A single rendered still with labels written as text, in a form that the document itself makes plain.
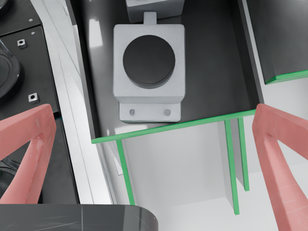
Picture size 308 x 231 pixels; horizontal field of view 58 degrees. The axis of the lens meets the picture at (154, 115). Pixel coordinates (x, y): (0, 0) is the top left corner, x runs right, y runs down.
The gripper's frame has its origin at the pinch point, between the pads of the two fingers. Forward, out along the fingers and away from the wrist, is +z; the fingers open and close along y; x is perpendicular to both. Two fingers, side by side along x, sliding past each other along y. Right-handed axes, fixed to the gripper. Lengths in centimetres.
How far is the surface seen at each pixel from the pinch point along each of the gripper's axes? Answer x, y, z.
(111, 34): 0.4, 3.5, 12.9
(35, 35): 14, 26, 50
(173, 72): -0.2, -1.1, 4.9
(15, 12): 11, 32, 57
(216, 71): 2.8, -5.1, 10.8
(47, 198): 27.6, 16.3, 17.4
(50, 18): -0.8, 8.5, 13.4
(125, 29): -2.0, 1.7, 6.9
